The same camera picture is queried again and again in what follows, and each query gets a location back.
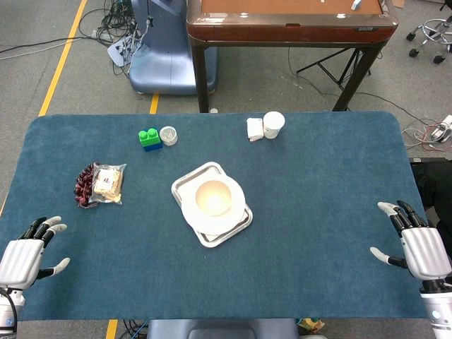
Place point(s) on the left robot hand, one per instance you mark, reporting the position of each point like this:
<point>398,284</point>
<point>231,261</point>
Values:
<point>21,261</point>

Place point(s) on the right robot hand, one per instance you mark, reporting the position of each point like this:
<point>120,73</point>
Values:
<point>423,250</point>

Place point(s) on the beige bowl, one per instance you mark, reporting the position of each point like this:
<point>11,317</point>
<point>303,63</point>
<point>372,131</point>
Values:
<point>213,198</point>

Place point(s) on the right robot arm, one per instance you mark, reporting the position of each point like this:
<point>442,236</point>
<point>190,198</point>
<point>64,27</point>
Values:
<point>439,310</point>

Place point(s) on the black bag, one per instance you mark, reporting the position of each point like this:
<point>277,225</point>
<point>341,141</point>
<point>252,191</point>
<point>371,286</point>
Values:
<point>436,187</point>

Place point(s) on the red grape bunch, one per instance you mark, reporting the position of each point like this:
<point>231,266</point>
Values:
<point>84,185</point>

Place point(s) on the bagged bread snack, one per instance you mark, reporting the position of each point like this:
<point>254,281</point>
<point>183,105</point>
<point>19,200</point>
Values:
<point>107,183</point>

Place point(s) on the white power strip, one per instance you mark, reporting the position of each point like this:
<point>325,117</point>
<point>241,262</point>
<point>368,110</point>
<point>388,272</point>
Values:
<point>443,128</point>
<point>118,52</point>

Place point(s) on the blue table mat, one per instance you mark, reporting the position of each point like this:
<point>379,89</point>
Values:
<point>300,219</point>

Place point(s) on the colourful patterned cloth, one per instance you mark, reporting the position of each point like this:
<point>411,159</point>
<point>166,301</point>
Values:
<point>310,325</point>

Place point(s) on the blue toy brick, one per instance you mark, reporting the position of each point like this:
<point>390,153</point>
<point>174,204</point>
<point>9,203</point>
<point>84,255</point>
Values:
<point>153,146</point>

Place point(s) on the green toy brick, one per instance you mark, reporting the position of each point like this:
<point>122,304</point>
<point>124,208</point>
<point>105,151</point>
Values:
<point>148,137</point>

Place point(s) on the metal tray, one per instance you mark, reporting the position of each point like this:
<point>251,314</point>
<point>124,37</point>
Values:
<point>183,183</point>

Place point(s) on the clear round toothpick jar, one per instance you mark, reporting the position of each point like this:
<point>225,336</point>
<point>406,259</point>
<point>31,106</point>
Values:
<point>168,135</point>

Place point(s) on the white paper cup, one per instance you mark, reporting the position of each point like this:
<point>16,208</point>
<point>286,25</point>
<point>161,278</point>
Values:
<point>272,126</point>

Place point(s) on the white round plate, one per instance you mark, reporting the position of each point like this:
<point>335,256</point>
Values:
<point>215,224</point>

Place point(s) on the black tripod stand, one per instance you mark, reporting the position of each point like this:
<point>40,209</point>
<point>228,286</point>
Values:
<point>330,69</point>

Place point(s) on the white tissue pack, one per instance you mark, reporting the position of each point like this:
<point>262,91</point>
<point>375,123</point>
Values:
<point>255,129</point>

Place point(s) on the grey robot torso base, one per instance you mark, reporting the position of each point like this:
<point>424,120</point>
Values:
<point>222,328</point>

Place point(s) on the office chair wheel base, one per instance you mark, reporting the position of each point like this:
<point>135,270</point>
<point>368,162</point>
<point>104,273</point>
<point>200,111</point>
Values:
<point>432,35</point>

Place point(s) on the blue machine base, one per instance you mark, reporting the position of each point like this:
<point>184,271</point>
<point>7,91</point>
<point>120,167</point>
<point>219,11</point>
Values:
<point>166,53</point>

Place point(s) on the blue white mahjong tile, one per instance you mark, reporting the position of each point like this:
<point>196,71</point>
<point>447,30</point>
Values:
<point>356,4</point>

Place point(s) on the brown mahjong table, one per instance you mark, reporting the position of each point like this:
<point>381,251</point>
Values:
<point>289,30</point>

